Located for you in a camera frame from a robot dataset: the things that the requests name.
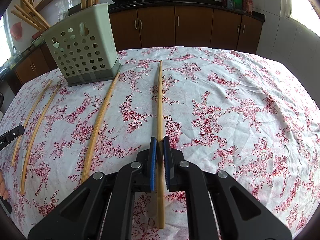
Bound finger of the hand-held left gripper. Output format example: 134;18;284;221
7;126;25;143

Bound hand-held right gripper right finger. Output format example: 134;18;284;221
162;136;293;240

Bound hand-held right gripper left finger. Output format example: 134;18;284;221
27;137;158;240

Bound green perforated utensil holder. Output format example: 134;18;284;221
41;2;122;87

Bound person's left hand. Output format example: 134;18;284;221
0;172;10;200

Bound floral tablecloth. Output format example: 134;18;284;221
0;45;320;240

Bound green basin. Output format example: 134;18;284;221
31;36;45;47

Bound small kitchen window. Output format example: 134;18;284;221
0;17;13;58

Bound red plastic bag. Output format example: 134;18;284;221
10;22;23;39

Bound brown base cabinets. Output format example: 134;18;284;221
14;4;263;85

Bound black kitchen countertop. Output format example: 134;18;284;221
7;0;266;65

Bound gas stove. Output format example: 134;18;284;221
110;0;175;5

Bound large kitchen window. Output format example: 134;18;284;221
282;0;320;30

